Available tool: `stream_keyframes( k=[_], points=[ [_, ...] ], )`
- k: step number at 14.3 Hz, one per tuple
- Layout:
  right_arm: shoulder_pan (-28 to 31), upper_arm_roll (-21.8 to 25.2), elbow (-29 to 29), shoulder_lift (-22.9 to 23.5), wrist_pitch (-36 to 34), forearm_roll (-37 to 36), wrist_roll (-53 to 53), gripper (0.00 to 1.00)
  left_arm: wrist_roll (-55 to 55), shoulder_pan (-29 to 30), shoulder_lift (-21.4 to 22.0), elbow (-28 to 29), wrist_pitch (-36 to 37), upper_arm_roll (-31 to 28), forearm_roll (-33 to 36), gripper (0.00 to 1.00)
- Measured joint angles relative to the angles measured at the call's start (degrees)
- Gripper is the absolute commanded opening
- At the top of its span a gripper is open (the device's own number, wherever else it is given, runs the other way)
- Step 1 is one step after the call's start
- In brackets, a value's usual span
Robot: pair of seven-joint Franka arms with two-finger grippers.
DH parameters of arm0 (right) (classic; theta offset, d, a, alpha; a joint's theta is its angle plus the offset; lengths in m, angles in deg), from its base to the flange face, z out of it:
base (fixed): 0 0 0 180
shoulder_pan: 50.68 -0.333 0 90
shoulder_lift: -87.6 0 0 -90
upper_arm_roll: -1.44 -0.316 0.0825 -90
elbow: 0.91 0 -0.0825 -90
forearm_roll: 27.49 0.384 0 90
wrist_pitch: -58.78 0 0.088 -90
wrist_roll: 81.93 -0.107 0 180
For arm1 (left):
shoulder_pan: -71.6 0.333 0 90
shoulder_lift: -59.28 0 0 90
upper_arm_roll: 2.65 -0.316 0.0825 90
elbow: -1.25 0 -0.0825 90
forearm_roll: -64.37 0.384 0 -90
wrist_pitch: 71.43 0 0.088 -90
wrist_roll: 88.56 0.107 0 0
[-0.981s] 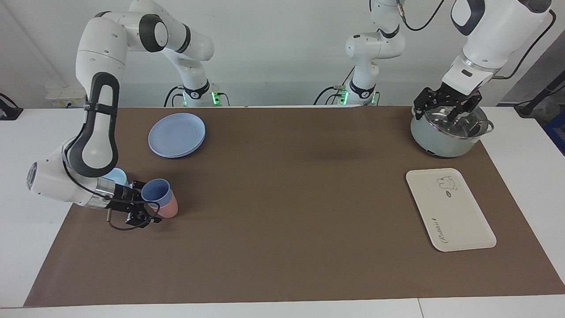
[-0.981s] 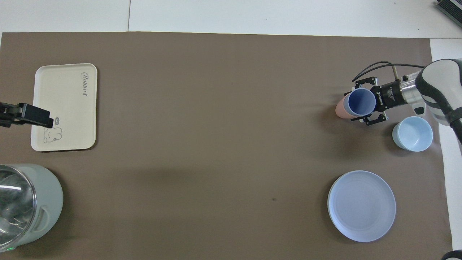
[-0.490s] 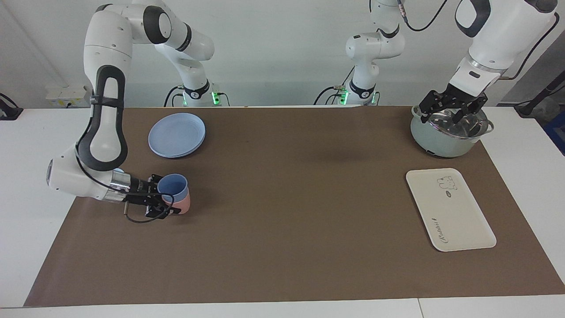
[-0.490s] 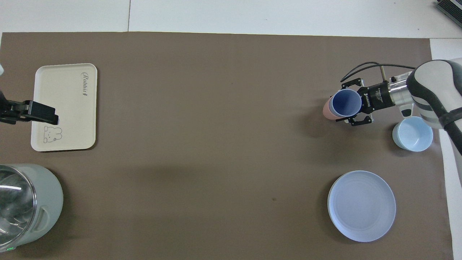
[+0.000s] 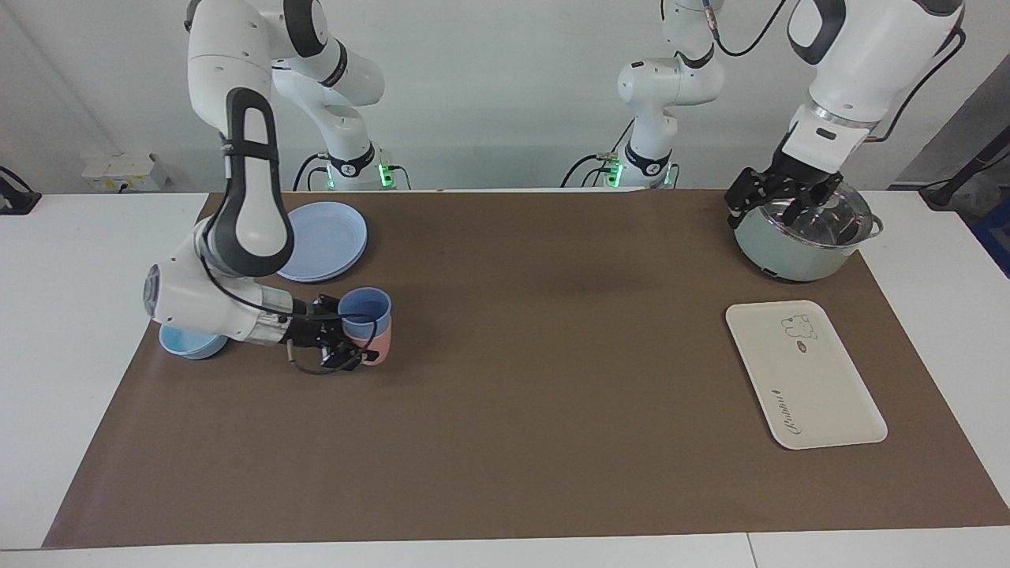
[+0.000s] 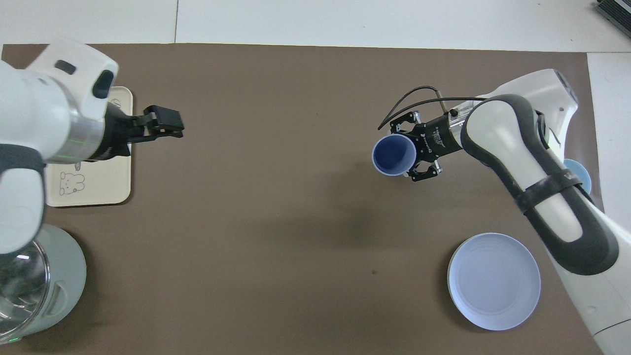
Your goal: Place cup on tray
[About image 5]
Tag black table clamp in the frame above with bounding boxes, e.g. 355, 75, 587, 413
0, 166, 42, 215

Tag brown table mat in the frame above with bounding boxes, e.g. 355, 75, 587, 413
43, 189, 1010, 549

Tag black arm gripper cable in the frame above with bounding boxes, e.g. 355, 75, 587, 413
199, 252, 380, 376
706, 0, 969, 144

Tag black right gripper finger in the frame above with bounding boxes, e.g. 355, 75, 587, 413
320, 339, 378, 370
316, 293, 378, 323

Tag blue plastic cup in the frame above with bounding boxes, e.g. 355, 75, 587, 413
338, 287, 393, 342

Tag black left arm gripper cable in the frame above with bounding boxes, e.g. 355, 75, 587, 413
706, 0, 969, 144

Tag pink plastic cup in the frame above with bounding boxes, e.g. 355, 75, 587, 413
347, 322, 394, 367

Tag pale green cooking pot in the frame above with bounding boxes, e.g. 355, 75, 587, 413
734, 183, 885, 282

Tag glass pot lid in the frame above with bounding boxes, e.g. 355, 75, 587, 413
742, 183, 875, 249

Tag black stand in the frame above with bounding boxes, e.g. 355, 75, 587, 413
919, 126, 1010, 210

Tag blue crate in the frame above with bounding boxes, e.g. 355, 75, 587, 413
972, 197, 1010, 277

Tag cream rabbit print tray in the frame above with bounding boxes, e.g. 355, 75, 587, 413
725, 300, 888, 450

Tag white wall socket box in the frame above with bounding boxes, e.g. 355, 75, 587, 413
81, 152, 169, 192

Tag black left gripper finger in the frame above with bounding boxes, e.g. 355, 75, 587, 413
726, 168, 772, 230
781, 177, 841, 226

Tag light blue bowl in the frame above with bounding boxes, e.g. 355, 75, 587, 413
159, 322, 230, 361

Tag blue round plate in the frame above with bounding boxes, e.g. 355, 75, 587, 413
276, 201, 368, 283

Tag black left arm base cables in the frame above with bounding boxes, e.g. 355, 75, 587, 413
560, 118, 636, 189

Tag black right arm gripper cable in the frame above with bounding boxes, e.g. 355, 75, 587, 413
199, 252, 380, 376

